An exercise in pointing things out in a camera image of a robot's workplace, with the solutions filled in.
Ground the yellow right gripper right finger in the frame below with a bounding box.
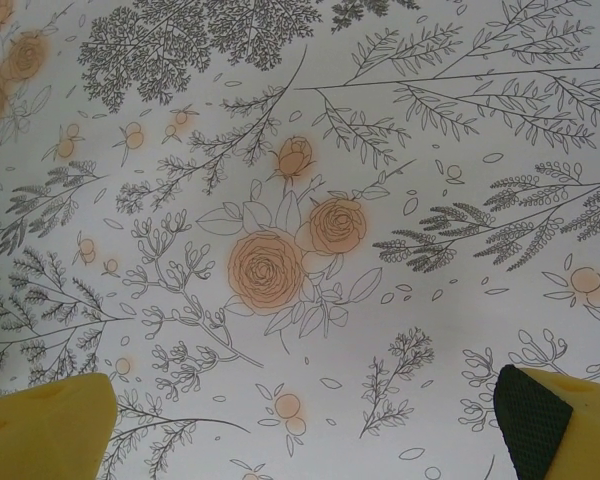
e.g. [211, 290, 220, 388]
[493, 363, 600, 480]

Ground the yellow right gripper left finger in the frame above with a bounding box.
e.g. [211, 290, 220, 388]
[0, 372, 120, 480]

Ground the floral table cover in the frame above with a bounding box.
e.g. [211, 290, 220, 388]
[0, 0, 600, 480]

